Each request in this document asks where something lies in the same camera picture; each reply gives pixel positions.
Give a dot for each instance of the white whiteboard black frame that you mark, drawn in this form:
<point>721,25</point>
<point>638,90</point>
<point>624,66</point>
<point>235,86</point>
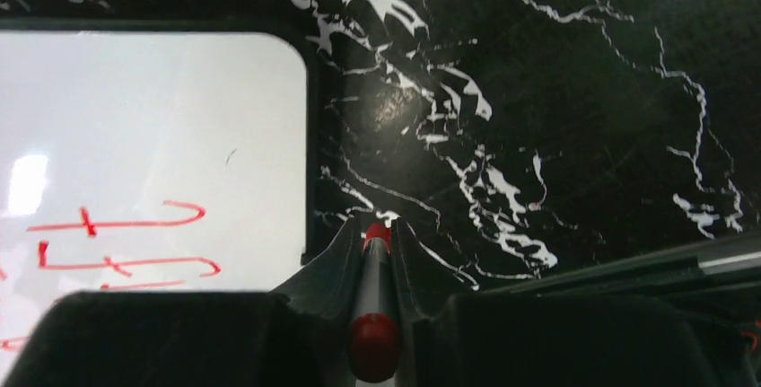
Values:
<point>149,159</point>

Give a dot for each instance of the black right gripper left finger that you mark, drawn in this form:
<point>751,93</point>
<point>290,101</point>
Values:
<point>294,335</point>

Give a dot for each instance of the red marker cap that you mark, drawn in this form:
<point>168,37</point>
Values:
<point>378,231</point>

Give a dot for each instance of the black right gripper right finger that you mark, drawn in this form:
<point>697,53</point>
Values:
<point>688,316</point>

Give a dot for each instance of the white marker pen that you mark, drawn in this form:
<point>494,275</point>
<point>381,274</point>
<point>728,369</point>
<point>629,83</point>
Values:
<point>374,341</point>

